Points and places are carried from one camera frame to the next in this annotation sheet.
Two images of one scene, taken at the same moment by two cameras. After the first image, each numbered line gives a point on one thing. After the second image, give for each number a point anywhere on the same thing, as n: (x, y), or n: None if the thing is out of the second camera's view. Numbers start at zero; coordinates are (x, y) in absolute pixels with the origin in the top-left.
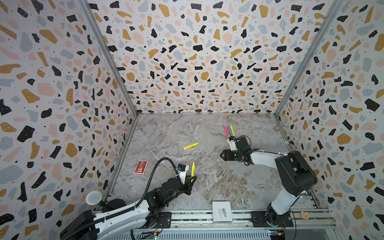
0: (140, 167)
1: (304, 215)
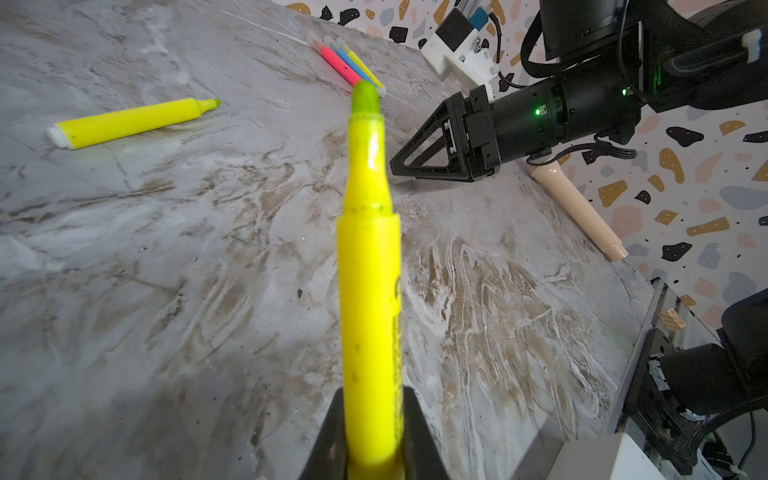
0: None
1: (672, 320)
